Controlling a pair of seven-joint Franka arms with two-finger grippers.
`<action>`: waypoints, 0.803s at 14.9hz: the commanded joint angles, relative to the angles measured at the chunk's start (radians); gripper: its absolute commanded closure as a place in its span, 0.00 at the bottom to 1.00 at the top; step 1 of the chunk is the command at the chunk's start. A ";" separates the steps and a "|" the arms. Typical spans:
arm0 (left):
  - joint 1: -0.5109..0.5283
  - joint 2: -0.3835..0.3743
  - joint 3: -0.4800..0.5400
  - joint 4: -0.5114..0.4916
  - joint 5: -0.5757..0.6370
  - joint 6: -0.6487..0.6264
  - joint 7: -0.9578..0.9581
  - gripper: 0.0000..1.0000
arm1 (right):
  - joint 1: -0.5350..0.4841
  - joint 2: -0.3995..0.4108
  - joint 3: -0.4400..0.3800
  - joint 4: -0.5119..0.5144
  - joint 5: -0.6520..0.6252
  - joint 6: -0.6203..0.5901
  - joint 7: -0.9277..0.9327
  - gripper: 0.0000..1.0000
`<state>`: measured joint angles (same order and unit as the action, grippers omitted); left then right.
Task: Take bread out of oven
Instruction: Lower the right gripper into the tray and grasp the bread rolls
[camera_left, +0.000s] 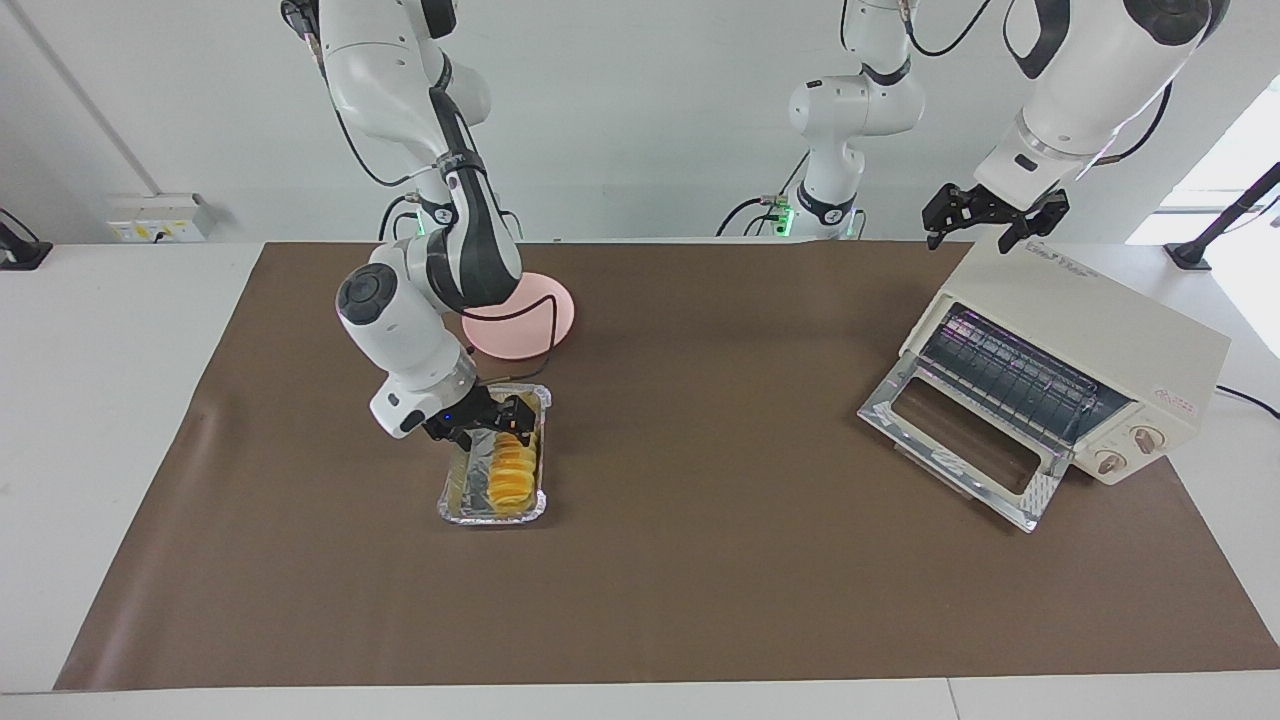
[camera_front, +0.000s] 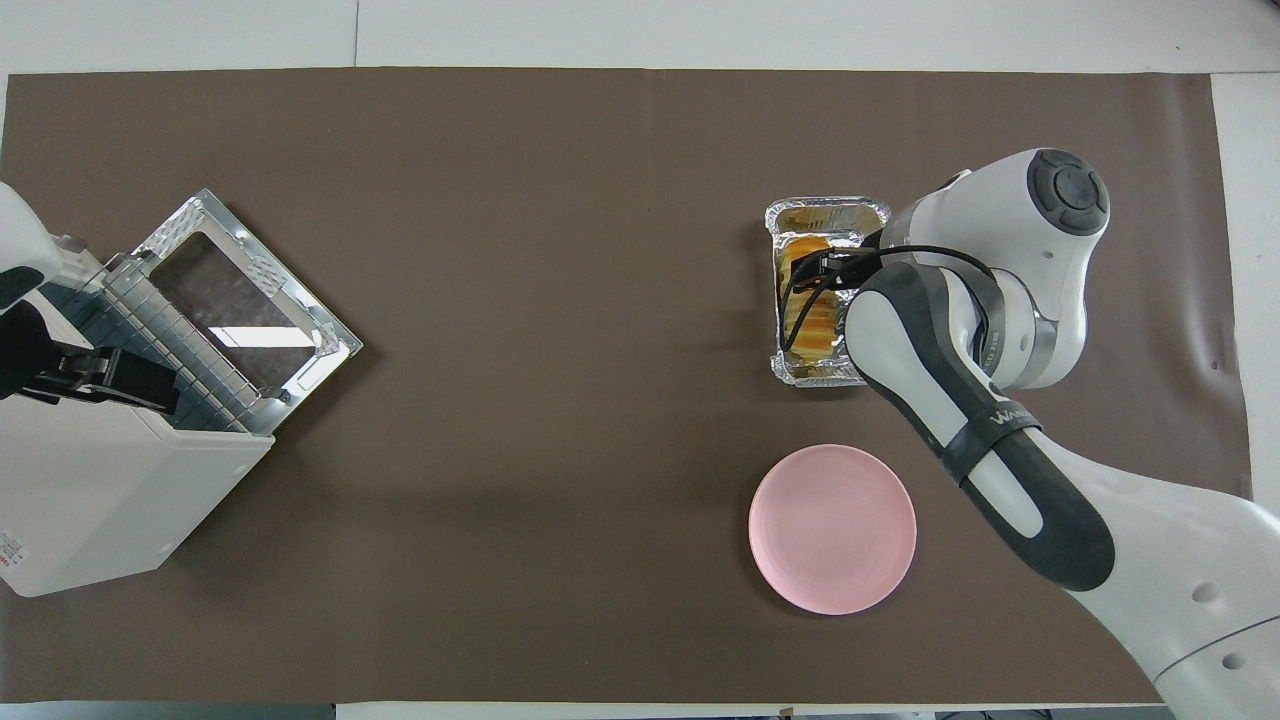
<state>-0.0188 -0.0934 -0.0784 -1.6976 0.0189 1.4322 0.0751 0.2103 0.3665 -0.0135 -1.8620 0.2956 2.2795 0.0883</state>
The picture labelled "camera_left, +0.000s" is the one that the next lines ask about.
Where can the pink round plate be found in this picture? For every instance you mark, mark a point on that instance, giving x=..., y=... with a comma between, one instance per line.
x=520, y=335

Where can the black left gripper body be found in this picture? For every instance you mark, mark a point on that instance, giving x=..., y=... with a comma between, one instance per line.
x=1005, y=200

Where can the golden ridged bread loaf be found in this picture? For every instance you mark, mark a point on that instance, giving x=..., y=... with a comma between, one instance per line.
x=510, y=480

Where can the cream oven knob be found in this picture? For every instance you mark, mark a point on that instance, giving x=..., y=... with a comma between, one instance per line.
x=1111, y=462
x=1148, y=439

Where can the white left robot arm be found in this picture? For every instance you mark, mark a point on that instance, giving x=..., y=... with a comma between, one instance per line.
x=1090, y=70

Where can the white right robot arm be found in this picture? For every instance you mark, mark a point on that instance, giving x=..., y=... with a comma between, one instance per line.
x=400, y=330

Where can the black clamp base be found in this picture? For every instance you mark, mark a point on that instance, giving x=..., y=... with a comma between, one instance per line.
x=20, y=252

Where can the brown table mat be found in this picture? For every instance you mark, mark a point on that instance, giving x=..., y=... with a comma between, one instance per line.
x=700, y=560

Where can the glass oven door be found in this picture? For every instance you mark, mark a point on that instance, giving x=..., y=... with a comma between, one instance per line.
x=900, y=385

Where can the white wall outlet box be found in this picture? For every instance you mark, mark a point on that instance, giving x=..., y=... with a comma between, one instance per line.
x=155, y=220

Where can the black camera stand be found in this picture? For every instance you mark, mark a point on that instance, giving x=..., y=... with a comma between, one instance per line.
x=1225, y=218

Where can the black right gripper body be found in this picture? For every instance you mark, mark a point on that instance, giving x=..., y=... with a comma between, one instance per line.
x=465, y=412

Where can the cream toaster oven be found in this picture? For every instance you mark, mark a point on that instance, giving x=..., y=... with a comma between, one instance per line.
x=1100, y=320

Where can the aluminium foil baking tray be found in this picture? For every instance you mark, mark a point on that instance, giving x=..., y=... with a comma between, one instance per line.
x=460, y=500

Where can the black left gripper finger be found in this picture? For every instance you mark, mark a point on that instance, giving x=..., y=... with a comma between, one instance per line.
x=1035, y=215
x=945, y=205

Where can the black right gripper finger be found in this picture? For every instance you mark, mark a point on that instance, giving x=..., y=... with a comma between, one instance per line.
x=520, y=412
x=465, y=438

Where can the metal oven rack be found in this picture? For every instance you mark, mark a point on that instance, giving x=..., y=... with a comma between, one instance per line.
x=1020, y=375

